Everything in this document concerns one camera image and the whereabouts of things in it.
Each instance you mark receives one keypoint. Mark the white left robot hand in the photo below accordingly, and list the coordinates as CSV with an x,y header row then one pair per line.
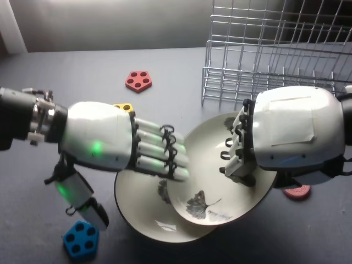
x,y
96,132

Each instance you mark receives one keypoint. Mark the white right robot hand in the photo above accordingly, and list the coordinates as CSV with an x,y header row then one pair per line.
x,y
297,129

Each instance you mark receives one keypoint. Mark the white plate two leaf prints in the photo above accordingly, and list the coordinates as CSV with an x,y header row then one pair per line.
x,y
206,165

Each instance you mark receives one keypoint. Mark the white plate one leaf print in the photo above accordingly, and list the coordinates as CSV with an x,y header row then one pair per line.
x,y
137,206

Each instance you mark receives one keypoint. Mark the yellow pentagon block with holes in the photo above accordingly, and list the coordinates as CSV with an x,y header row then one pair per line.
x,y
118,105

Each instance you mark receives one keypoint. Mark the pink toy sandwich cookie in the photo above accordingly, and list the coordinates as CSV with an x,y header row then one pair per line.
x,y
298,193

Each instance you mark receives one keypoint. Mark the red pentagon block with holes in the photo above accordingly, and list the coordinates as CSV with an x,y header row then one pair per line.
x,y
138,79

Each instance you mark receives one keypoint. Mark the blue pentagon block with holes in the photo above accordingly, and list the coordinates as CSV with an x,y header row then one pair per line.
x,y
80,238

